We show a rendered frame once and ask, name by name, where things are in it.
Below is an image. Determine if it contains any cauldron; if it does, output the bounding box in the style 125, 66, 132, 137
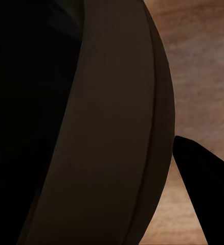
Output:
0, 0, 175, 245

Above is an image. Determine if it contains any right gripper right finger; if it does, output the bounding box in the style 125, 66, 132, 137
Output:
172, 136, 224, 245

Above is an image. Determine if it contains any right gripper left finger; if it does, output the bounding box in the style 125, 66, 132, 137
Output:
0, 136, 51, 245

